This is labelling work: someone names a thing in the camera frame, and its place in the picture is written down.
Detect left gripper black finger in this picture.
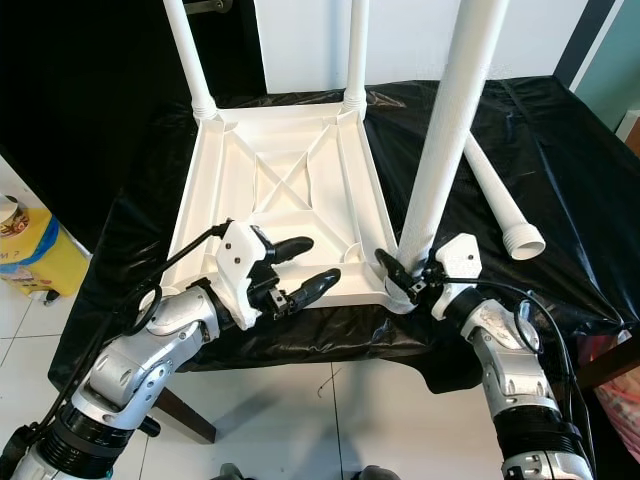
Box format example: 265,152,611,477
268,236,317,264
290,268,344,312

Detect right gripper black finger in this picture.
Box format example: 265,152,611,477
377,249,417,297

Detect white plastic table leg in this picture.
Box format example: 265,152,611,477
395,0,511,276
343,0,371,113
460,130,547,261
163,0,219,121

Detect brown wooden table leg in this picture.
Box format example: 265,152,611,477
150,385,218,444
575,335,640,391

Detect printed paper cup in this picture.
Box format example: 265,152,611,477
0,195,29,236

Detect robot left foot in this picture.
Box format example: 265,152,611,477
210,462,256,480

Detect black plastic cover sheet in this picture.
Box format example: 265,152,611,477
48,75,640,396

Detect yellow carton box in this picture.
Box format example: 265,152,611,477
0,205,76,296

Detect pink plastic bag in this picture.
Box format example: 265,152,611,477
585,340,640,461

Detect black door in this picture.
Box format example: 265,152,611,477
0,0,256,246

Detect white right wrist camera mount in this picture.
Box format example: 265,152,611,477
430,233,483,321

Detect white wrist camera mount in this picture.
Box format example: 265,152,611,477
218,220,276,331
430,233,483,321

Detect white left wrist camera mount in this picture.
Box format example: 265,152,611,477
218,220,276,331

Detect metal door handle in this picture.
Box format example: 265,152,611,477
190,0,236,14

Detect dark grey frame post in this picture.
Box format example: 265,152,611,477
550,0,611,86

